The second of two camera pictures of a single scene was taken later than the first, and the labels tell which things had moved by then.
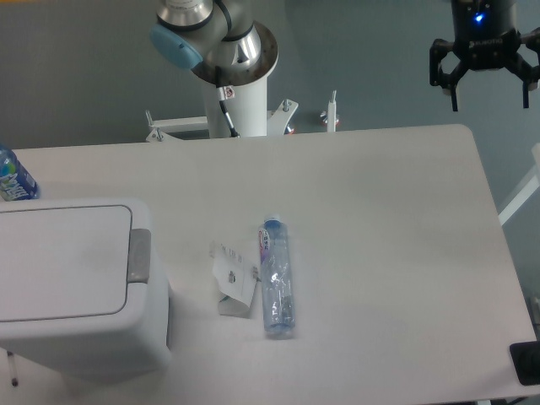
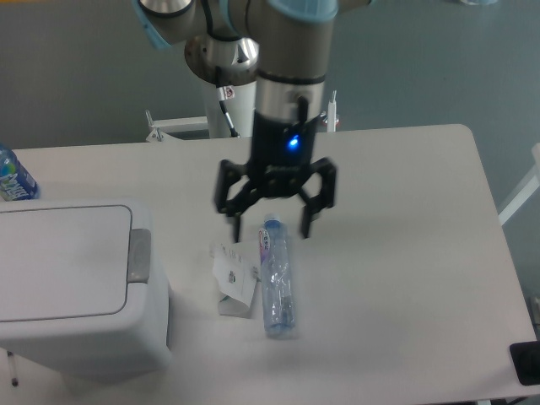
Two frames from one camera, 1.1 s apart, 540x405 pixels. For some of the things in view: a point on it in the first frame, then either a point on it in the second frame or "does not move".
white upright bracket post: x=332 y=113 does not move
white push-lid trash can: x=76 y=289 does not move
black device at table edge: x=526 y=360 does not move
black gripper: x=485 y=33 -> x=282 y=152
